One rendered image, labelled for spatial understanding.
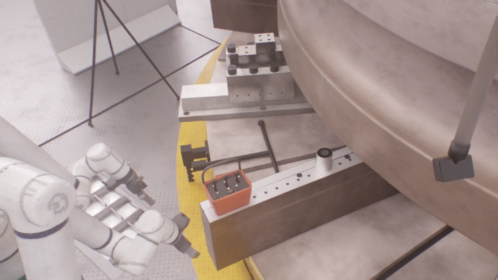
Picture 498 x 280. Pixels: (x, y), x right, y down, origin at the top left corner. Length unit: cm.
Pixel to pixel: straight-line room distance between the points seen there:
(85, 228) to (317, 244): 130
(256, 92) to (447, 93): 154
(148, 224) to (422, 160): 104
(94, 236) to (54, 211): 46
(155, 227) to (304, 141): 162
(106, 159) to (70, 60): 275
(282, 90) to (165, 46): 196
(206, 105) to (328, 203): 123
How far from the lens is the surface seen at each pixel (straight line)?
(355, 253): 259
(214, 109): 337
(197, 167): 298
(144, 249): 176
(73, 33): 479
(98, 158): 207
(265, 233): 247
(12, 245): 218
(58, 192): 128
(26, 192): 128
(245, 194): 219
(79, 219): 165
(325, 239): 262
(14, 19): 583
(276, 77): 314
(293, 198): 237
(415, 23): 175
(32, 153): 190
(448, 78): 192
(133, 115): 406
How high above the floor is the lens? 240
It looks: 42 degrees down
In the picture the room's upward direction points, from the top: 3 degrees counter-clockwise
